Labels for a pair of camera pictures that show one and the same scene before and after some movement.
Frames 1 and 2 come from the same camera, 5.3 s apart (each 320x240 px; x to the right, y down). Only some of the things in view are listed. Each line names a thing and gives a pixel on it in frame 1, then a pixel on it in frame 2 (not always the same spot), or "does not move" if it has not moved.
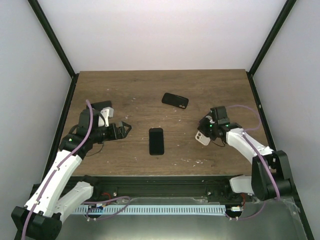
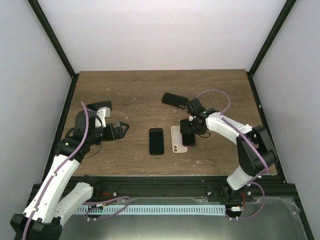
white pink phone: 202,138 → 177,146
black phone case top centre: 175,100 does not move
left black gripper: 114,135 does not move
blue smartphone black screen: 156,141 does not move
